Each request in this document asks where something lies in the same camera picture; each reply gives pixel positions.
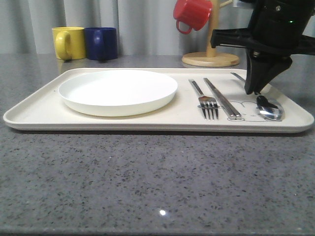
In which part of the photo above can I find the silver fork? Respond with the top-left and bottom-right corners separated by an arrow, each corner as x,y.
189,79 -> 219,120

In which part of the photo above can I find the grey curtain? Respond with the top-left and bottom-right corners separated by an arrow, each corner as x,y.
0,0 -> 315,56

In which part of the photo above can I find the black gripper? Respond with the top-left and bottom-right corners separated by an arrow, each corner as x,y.
211,0 -> 315,94

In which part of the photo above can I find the cream rabbit serving tray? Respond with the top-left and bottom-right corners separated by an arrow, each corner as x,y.
3,68 -> 315,133

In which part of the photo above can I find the white round plate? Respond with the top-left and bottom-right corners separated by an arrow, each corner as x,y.
58,69 -> 178,117

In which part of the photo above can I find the silver chopstick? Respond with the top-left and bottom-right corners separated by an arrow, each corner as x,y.
205,77 -> 242,120
203,77 -> 237,120

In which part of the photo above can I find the yellow mug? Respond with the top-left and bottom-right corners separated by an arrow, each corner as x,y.
52,27 -> 86,60

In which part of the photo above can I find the wooden mug tree stand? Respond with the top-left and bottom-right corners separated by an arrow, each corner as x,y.
182,0 -> 240,67

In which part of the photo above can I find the dark blue mug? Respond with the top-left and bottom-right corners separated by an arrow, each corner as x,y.
83,27 -> 118,60

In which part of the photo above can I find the red mug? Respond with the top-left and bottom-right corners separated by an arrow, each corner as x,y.
173,0 -> 213,34

